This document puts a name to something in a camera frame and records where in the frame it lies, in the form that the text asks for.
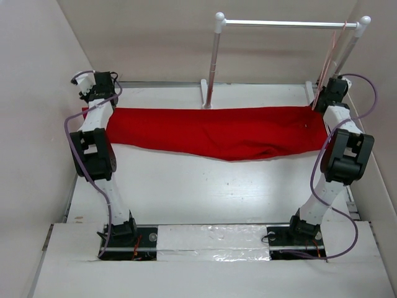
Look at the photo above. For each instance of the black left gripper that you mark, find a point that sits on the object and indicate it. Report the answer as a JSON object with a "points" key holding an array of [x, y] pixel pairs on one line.
{"points": [[87, 96]]}

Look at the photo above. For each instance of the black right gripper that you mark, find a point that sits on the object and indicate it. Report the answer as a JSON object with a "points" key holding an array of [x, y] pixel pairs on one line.
{"points": [[321, 94]]}

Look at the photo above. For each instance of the red trousers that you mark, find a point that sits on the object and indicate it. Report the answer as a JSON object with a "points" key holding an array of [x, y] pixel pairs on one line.
{"points": [[226, 134]]}

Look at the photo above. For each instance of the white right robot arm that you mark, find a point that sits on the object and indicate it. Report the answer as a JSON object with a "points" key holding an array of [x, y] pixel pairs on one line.
{"points": [[342, 160]]}

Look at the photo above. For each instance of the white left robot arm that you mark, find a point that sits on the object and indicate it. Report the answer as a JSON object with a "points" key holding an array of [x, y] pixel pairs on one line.
{"points": [[93, 155]]}

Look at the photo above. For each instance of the white metal clothes rack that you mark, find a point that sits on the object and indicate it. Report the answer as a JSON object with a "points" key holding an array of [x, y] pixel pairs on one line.
{"points": [[276, 51]]}

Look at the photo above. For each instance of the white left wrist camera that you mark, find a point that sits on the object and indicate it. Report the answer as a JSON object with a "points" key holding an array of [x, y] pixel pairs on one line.
{"points": [[83, 81]]}

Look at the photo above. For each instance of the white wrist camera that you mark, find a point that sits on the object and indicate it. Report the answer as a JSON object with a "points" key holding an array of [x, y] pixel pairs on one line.
{"points": [[83, 81], [348, 81]]}

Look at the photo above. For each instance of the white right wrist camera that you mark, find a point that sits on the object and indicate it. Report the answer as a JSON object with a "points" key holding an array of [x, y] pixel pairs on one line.
{"points": [[348, 81]]}

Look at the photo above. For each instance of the pink wire hanger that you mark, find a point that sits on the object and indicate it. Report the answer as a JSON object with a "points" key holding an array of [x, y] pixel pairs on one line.
{"points": [[332, 46]]}

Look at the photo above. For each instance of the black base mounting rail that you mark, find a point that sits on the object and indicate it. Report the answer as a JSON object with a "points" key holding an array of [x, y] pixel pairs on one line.
{"points": [[281, 246]]}

